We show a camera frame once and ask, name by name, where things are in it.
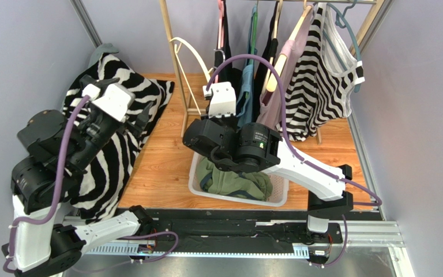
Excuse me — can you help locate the black mounting rail base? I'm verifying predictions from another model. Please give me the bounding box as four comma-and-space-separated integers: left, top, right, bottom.
63, 207, 404, 266

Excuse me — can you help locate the blue ribbed tank top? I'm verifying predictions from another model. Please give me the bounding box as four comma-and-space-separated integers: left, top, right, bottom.
235, 5, 259, 128

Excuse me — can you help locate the white perforated plastic basket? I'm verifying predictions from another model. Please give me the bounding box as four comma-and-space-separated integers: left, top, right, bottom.
187, 153, 289, 207

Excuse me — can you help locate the lilac ribbed tank top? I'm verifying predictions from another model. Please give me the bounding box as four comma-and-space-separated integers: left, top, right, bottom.
256, 4, 316, 132

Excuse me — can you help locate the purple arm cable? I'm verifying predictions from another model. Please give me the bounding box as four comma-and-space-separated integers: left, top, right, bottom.
205, 54, 383, 208
2, 95, 92, 274

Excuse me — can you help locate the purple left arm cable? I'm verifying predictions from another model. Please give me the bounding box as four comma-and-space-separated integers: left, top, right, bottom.
2, 95, 92, 274

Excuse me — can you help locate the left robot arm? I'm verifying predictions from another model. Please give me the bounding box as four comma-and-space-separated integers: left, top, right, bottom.
2, 76, 152, 276

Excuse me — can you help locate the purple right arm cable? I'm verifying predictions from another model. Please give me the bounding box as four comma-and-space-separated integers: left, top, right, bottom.
205, 54, 383, 208

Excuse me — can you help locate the green hanger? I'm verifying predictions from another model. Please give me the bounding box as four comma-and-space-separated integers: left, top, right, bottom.
247, 2, 258, 55

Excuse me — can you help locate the wooden clothes rack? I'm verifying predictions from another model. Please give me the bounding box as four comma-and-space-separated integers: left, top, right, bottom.
156, 0, 393, 146

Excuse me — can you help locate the zebra print blanket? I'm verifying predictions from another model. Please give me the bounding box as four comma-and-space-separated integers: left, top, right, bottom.
61, 53, 175, 223

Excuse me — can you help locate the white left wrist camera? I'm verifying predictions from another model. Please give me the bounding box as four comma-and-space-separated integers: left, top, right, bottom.
82, 83, 135, 123

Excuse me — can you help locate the wooden hanger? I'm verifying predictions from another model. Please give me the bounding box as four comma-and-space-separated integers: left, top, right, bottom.
263, 1, 314, 98

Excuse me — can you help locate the cream plastic hanger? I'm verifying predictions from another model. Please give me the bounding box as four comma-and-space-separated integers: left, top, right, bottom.
168, 36, 226, 116

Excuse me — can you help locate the pink hanger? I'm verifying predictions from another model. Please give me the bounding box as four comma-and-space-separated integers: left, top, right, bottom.
214, 0, 225, 68

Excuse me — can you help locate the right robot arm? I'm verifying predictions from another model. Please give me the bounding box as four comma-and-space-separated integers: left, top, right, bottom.
182, 118, 354, 233

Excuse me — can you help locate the black white striped tank top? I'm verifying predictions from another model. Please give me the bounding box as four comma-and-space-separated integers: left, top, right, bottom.
278, 3, 365, 141

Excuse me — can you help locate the teal wire hanger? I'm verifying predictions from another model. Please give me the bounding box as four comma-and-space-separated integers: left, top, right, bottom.
323, 1, 365, 92

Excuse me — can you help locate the green tank top navy trim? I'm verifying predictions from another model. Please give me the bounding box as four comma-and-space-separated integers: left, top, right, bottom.
195, 157, 273, 201

